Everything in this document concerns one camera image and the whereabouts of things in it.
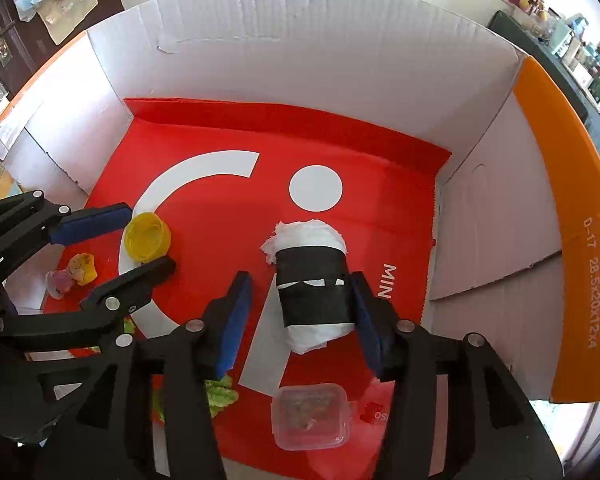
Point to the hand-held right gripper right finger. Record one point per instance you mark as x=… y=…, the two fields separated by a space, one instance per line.
x=367 y=325

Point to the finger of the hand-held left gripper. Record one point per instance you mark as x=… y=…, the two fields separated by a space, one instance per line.
x=140 y=280
x=90 y=223

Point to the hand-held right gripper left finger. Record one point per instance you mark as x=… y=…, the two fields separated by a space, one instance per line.
x=232 y=325

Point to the yellow bottle cap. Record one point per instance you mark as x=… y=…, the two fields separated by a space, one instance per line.
x=147 y=237

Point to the small yellow-haired doll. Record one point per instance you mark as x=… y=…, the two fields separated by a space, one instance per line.
x=82 y=267

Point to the black-banded white paper roll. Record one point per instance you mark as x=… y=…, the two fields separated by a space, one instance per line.
x=312 y=290

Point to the clear plastic box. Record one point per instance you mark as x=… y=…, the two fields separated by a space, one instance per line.
x=310 y=417

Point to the orange cardboard box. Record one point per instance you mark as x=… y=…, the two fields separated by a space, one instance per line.
x=330 y=60

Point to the red paper liner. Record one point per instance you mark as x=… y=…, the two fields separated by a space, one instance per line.
x=380 y=195

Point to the dark brown door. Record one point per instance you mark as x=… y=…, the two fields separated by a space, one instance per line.
x=10 y=80

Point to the side table with dark cloth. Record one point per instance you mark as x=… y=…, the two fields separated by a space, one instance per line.
x=510 y=25

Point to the row of cosmetic bottles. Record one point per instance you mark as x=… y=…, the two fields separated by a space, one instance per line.
x=580 y=50

